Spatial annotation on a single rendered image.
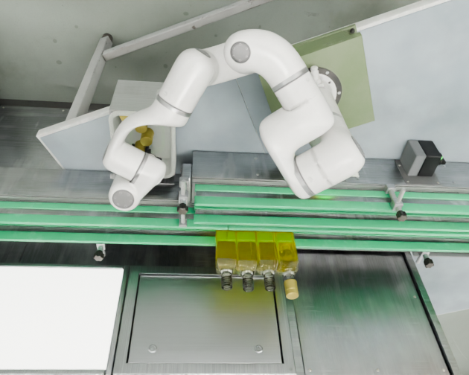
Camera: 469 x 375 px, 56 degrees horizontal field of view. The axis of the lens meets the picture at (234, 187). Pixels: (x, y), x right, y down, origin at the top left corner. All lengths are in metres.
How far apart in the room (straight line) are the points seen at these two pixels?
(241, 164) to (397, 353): 0.70
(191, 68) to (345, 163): 0.37
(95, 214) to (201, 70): 0.58
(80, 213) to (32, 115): 0.87
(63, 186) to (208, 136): 0.46
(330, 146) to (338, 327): 0.64
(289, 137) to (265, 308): 0.59
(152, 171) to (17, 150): 1.00
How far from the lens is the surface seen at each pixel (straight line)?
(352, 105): 1.24
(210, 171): 1.28
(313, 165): 0.94
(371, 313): 1.46
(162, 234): 1.36
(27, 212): 1.39
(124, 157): 1.01
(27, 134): 2.02
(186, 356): 1.25
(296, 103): 0.92
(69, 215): 1.35
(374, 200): 1.34
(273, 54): 0.91
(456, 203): 1.46
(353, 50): 1.16
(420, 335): 1.48
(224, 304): 1.33
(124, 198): 1.05
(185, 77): 0.95
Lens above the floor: 1.82
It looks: 47 degrees down
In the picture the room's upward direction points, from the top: 177 degrees clockwise
